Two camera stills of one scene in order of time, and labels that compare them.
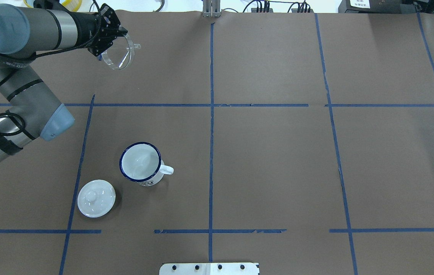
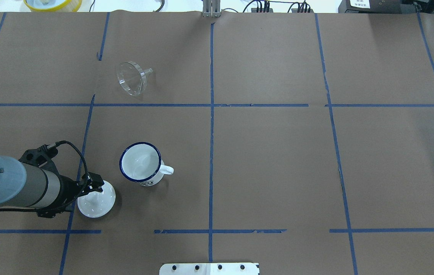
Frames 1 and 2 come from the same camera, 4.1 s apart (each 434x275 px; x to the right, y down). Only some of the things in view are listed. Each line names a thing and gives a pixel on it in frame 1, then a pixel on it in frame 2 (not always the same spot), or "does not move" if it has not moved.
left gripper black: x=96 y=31 -> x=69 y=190
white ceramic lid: x=96 y=198 does not move
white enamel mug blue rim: x=141 y=162 does not move
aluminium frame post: x=211 y=8 does not move
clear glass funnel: x=121 y=53 -> x=132 y=78
